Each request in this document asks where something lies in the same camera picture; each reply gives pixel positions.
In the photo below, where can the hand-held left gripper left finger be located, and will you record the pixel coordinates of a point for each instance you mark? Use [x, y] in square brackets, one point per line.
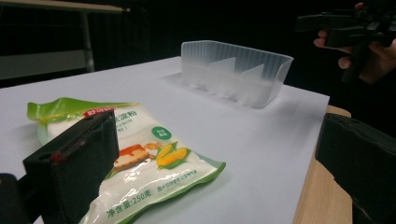
[74, 161]

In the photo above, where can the white table sheet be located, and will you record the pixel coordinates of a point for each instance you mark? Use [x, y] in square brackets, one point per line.
[255, 137]

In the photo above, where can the background table with metal leg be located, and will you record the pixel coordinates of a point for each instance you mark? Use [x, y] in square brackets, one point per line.
[87, 40]

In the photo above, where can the white and green starch bag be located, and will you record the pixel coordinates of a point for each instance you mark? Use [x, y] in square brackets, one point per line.
[149, 161]

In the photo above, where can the grey panel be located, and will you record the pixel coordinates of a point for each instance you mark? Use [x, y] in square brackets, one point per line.
[40, 63]

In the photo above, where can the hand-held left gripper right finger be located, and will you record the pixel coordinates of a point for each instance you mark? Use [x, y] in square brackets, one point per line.
[361, 158]

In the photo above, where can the clear plastic container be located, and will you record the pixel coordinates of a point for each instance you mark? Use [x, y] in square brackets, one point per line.
[230, 73]

